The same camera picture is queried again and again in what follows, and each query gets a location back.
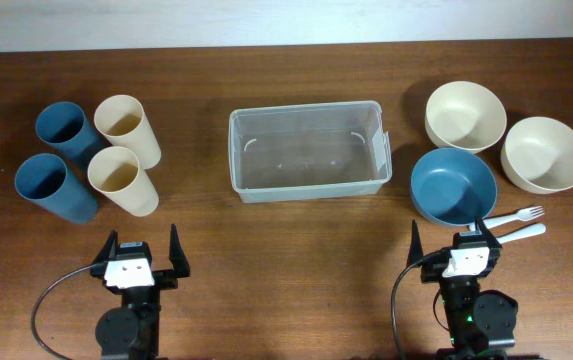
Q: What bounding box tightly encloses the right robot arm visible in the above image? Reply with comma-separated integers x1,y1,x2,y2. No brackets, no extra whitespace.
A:
407,218,518,360

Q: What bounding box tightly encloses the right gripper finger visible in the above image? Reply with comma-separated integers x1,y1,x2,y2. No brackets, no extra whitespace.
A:
406,220,424,267
474,216,499,249

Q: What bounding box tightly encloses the cream cup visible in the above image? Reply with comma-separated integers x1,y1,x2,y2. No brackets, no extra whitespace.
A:
94,95,162,169
87,146,159,217

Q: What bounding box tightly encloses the white plastic fork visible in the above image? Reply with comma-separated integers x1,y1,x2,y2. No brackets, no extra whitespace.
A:
484,206,544,229

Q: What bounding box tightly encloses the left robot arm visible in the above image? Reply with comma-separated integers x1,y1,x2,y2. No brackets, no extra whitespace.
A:
90,225,190,360

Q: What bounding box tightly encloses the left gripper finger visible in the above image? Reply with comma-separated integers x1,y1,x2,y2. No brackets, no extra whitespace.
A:
94,230,118,264
169,224,190,278

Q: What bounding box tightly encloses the blue cup front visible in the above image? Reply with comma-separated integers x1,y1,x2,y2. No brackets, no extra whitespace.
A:
14,153,98,224

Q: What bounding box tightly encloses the blue cup rear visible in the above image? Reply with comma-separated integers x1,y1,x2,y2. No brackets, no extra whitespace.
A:
35,101,106,171

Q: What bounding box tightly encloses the blue cup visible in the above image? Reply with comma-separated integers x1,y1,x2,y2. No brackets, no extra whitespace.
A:
35,101,106,171
14,153,98,224

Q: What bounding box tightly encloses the cream cup rear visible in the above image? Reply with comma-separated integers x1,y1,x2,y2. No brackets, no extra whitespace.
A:
94,95,162,169

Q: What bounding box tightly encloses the cream bowl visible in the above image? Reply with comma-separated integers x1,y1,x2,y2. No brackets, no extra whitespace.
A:
425,81,507,154
500,116,573,194

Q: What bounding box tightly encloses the cream cup front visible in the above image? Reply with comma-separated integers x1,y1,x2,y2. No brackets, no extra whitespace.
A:
87,146,159,217

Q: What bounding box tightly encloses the clear plastic container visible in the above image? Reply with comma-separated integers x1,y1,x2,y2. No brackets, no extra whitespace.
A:
228,100,393,203

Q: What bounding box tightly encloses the blue bowl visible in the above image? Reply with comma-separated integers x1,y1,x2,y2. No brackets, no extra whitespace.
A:
410,148,498,226

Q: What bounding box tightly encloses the white plastic spoon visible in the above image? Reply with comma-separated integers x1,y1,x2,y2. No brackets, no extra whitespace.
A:
497,223,547,244

